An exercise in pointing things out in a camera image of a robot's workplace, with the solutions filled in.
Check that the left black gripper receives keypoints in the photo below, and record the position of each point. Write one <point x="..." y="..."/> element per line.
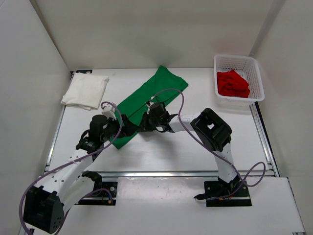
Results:
<point x="129" y="128"/>

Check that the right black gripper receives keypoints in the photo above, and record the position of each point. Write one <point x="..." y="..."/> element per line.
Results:
<point x="146" y="126"/>

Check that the white t shirt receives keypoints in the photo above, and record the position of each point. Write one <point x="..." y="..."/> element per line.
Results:
<point x="85" y="91"/>

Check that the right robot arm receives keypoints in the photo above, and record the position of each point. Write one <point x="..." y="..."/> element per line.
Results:
<point x="212" y="131"/>

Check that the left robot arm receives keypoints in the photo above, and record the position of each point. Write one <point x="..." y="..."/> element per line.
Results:
<point x="47" y="201"/>

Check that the blue table label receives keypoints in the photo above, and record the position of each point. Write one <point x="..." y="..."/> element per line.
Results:
<point x="84" y="71"/>

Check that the red t shirt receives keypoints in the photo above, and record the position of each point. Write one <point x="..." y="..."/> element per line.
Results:
<point x="231" y="84"/>

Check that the white plastic basket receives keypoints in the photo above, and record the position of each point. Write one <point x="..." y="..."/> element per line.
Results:
<point x="247" y="68"/>

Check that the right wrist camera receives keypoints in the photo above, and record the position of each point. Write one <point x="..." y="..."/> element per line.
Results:
<point x="151" y="101"/>

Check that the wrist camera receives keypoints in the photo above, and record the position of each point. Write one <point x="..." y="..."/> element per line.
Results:
<point x="151" y="101"/>
<point x="108" y="111"/>

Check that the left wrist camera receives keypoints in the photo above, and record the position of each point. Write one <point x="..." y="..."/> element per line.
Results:
<point x="108" y="111"/>

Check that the aluminium front rail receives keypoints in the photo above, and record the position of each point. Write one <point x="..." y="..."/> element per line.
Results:
<point x="164" y="174"/>

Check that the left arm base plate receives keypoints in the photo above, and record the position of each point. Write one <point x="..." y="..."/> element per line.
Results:
<point x="104" y="195"/>

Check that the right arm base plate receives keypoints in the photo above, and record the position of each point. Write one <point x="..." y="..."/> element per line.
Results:
<point x="221" y="194"/>

